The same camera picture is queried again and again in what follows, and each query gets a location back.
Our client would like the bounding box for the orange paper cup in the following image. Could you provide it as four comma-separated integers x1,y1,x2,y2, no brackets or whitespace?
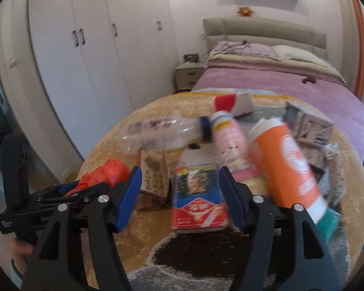
247,118,327,223

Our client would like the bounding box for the pink yogurt bottle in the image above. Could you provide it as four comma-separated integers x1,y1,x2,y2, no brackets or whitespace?
210,111,247,165

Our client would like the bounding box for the orange beige curtain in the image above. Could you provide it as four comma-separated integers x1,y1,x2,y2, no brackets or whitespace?
337,0,364,100

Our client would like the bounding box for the clear plastic bottle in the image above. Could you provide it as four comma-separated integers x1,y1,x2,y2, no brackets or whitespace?
117,115,212,155

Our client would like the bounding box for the orange plush toy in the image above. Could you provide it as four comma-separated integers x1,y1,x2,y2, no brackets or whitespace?
237,6,254,17

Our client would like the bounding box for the white wardrobe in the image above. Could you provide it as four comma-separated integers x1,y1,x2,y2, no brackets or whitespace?
0,0,178,181

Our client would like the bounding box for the dark object on bed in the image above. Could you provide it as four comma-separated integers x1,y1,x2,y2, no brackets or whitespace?
302,77,316,84

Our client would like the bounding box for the white pillow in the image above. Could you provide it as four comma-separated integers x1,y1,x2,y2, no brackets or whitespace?
272,45,329,66

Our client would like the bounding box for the beige padded headboard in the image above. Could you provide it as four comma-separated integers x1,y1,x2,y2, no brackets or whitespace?
203,16,327,60

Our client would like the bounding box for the person's left hand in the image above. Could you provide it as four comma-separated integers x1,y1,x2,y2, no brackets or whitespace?
9,238,34,275

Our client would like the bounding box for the beige nightstand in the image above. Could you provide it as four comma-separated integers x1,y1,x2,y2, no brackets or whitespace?
174,62,206,92

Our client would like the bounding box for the bed with pink cover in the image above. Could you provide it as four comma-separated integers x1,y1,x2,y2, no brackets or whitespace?
193,48,364,159

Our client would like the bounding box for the grey printed milk carton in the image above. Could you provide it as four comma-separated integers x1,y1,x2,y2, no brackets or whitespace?
282,102,335,147

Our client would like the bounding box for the black cable on pillow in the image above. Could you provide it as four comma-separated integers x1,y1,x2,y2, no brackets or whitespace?
202,39,252,59

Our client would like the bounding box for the pink pillow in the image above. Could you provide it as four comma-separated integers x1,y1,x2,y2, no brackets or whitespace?
209,41,281,60

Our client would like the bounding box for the white patterned wrapper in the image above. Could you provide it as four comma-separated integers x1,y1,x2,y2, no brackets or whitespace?
300,143,347,209

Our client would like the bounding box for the orange plastic bag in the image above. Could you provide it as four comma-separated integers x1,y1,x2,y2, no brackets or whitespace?
65,159,130,196

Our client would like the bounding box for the picture frame on nightstand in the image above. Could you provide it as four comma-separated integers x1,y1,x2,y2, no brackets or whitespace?
183,54,200,63

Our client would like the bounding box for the blue red snack packet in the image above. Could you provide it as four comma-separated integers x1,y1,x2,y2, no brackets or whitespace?
171,164,229,233

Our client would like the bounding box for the brown paper box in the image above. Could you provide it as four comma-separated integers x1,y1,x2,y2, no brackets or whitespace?
135,148,171,211

